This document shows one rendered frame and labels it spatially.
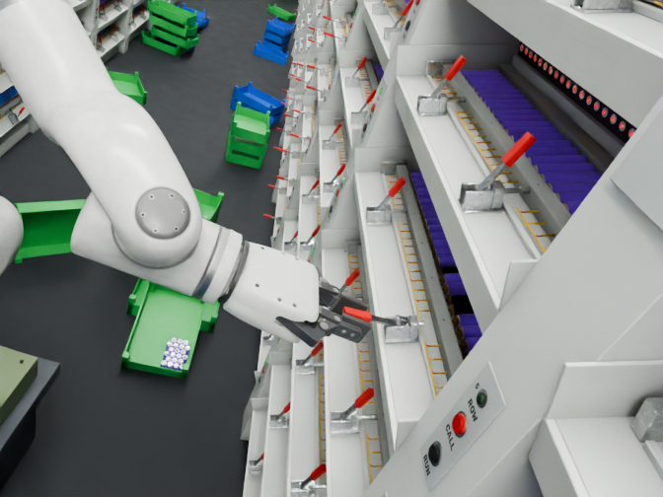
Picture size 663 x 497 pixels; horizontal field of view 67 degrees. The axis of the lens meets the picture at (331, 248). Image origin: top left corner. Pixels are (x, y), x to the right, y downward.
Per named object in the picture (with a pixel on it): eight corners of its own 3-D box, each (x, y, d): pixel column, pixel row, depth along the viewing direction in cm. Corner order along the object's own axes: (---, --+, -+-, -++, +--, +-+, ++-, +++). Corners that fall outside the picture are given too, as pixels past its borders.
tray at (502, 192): (488, 352, 42) (524, 211, 34) (394, 100, 91) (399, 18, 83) (727, 345, 42) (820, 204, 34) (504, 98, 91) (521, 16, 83)
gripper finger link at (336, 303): (310, 288, 64) (354, 306, 66) (310, 305, 61) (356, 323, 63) (322, 270, 62) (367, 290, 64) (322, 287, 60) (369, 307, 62)
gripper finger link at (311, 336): (258, 297, 56) (295, 293, 60) (292, 352, 52) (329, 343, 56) (262, 290, 56) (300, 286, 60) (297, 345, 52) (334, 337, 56)
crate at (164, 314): (185, 379, 161) (188, 370, 155) (120, 366, 156) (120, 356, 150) (206, 300, 179) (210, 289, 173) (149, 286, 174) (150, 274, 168)
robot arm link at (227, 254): (199, 261, 61) (223, 270, 62) (184, 312, 54) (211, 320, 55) (226, 210, 57) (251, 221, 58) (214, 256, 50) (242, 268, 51)
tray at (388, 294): (392, 475, 53) (398, 421, 47) (354, 191, 102) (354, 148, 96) (580, 469, 53) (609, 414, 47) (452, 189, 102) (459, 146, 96)
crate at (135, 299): (125, 314, 173) (128, 298, 168) (142, 277, 189) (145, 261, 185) (212, 333, 179) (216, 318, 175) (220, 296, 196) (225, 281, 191)
